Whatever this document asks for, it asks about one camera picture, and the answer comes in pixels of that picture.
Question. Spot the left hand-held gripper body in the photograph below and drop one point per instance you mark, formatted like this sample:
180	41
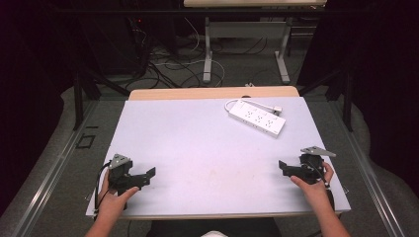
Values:
122	179

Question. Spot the white desk with metal legs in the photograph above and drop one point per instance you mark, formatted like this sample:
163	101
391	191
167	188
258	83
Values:
247	31

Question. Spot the person's right hand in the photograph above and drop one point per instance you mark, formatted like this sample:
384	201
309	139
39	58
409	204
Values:
314	192

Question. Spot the dark equipment rack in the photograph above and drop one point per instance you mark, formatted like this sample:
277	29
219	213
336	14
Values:
112	42

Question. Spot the white power strip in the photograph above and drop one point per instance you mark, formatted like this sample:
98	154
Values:
258	118

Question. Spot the person's left hand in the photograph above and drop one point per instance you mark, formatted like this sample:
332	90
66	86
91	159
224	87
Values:
112	204

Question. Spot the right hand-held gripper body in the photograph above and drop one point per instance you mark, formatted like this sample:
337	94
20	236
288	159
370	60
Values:
311	168

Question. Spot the dark curtain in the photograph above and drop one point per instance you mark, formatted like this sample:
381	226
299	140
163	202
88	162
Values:
382	79
29	82

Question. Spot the aluminium floor rail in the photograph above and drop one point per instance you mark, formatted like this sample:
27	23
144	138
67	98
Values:
49	177
369	174

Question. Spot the black floor socket plate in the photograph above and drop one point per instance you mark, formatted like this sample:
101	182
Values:
85	141

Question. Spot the white table mat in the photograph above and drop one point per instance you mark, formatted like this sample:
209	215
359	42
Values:
204	158

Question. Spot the black metal stand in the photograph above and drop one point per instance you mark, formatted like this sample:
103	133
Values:
79	98
346	98

